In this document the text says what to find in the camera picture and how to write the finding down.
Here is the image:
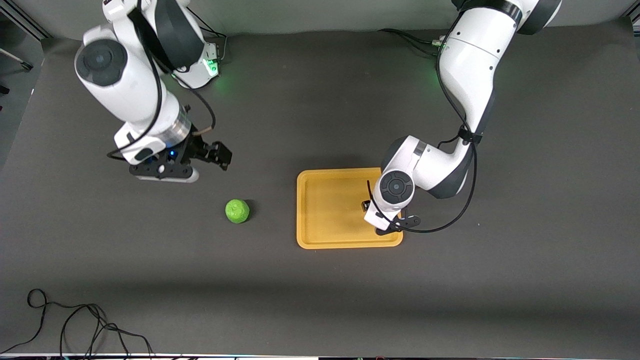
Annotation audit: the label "green toy apple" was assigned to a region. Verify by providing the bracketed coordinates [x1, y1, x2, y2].
[225, 199, 251, 224]

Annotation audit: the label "yellow plastic tray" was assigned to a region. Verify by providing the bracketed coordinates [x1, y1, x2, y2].
[296, 167, 404, 250]

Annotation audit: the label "dark metal stand leg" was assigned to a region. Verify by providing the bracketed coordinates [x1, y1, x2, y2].
[0, 47, 34, 71]

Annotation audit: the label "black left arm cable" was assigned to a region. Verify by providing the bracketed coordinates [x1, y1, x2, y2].
[366, 30, 478, 234]

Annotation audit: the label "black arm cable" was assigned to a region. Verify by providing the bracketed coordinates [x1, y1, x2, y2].
[366, 30, 478, 234]
[106, 0, 217, 162]

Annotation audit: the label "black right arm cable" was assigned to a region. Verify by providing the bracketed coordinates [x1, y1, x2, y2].
[106, 0, 217, 162]

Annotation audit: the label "black right arm base cables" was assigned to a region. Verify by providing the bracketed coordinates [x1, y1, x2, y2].
[189, 7, 229, 62]

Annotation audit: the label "black arm base cables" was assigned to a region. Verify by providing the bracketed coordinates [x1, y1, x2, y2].
[378, 27, 447, 57]
[189, 7, 229, 62]

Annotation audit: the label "black left arm base cables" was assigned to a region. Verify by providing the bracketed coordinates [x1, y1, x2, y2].
[378, 27, 447, 57]

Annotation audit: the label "grey metal frame rail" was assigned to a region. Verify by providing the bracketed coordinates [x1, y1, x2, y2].
[0, 9, 51, 41]

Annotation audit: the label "loose thin black cable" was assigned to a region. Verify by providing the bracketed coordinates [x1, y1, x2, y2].
[0, 288, 156, 359]

